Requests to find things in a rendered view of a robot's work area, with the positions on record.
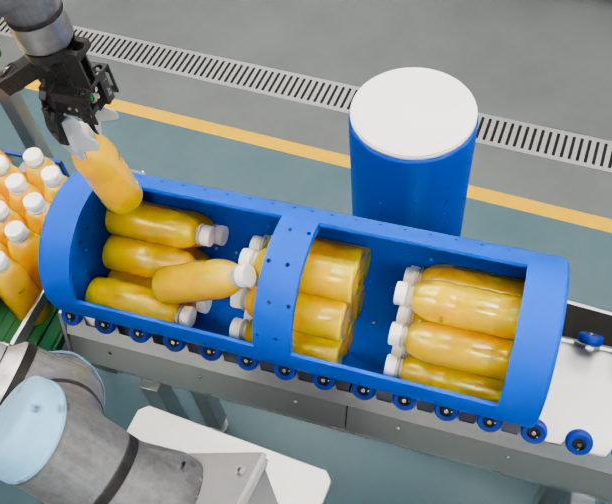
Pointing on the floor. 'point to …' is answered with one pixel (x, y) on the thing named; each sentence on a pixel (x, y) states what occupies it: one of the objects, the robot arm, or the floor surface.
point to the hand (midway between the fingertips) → (85, 141)
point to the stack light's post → (21, 119)
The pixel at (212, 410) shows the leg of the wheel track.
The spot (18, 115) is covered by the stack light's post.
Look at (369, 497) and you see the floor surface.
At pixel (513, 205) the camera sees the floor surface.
